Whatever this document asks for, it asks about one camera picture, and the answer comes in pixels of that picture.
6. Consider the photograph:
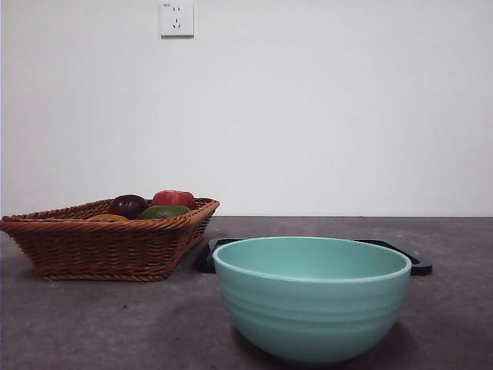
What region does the red apple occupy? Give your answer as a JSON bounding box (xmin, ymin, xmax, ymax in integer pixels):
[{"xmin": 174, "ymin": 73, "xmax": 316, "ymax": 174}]
[{"xmin": 152, "ymin": 189, "xmax": 196, "ymax": 211}]

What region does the white wall socket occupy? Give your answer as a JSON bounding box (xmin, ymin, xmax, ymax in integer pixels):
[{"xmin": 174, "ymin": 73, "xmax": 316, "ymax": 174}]
[{"xmin": 159, "ymin": 1, "xmax": 195, "ymax": 39}]

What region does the brown wicker basket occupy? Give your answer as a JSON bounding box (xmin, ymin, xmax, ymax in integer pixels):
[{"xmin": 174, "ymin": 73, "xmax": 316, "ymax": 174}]
[{"xmin": 0, "ymin": 197, "xmax": 221, "ymax": 282}]

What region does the dark rectangular tray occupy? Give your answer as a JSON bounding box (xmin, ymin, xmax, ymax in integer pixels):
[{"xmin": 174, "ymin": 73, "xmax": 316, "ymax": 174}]
[{"xmin": 198, "ymin": 237, "xmax": 433, "ymax": 276}]

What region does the teal ribbed bowl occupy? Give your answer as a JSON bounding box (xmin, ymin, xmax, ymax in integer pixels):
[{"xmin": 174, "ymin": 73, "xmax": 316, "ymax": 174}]
[{"xmin": 212, "ymin": 236, "xmax": 413, "ymax": 365}]

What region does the dark purple fruit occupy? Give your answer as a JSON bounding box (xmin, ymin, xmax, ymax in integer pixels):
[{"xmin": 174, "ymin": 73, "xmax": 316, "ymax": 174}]
[{"xmin": 109, "ymin": 193, "xmax": 149, "ymax": 220}]

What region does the green avocado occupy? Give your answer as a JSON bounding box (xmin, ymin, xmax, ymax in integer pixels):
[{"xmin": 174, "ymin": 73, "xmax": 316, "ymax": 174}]
[{"xmin": 138, "ymin": 204, "xmax": 193, "ymax": 220}]

